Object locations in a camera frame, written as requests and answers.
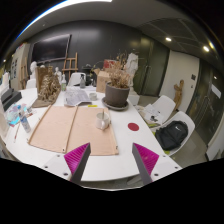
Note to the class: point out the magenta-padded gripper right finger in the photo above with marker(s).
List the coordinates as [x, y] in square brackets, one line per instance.
[146, 160]

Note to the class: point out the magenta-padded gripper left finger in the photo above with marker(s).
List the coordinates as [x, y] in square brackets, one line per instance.
[75, 160]

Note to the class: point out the light plywood board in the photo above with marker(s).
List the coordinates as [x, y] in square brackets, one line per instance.
[93, 138]
[53, 128]

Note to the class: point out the black backpack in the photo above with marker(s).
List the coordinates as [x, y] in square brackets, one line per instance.
[171, 135]

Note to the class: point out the flat round red coaster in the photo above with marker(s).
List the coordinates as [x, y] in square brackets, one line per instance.
[133, 126]

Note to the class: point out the white ceramic mug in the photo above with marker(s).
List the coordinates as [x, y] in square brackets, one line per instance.
[101, 122]

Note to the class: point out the stack of papers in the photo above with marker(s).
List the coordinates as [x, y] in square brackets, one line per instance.
[151, 113]

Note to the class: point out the thin dark stirring stick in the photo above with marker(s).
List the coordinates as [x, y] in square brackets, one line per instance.
[102, 115]

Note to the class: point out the yellow marker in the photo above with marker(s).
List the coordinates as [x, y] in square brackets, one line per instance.
[92, 106]

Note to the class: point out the white plastic chair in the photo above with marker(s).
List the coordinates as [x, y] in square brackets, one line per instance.
[31, 84]
[187, 120]
[165, 105]
[76, 79]

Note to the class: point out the grey plant saucer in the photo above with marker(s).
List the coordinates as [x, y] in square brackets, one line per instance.
[115, 108]

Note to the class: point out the printed newspaper sheet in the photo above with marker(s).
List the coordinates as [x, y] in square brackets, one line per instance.
[76, 97]

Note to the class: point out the small white cup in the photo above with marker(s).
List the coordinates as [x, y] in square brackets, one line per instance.
[93, 96]

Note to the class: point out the dark pot with dried plant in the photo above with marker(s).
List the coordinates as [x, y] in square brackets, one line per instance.
[116, 95]

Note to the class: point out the wooden figure statue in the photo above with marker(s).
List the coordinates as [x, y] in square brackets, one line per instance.
[178, 93]

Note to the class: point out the clear green spray bottle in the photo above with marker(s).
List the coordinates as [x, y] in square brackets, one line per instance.
[63, 85]

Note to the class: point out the brown wooden sculpture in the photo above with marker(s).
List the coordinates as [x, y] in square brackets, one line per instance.
[49, 88]

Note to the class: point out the brown cardboard box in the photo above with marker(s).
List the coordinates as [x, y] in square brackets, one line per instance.
[101, 81]

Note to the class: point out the small white plaster figurine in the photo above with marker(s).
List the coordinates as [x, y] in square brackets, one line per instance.
[57, 74]

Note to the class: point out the black box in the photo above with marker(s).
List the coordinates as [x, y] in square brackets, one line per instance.
[10, 98]

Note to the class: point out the tall white plaster statue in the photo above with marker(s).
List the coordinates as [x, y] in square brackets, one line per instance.
[131, 66]

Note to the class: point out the wooden easel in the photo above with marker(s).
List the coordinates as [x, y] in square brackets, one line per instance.
[70, 65]

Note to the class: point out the white plaster bust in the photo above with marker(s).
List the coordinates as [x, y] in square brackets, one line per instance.
[33, 68]

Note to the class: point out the red box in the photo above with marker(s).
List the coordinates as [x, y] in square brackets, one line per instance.
[108, 63]

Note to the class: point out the cream cabinet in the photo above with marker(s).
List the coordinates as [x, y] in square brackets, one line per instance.
[20, 63]

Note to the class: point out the recessed ceiling light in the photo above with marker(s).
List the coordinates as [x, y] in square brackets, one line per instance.
[206, 48]
[168, 39]

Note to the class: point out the white pedestal block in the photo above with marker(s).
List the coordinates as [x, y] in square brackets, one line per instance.
[134, 98]

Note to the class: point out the black wall screen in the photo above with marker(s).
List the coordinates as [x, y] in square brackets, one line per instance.
[50, 48]

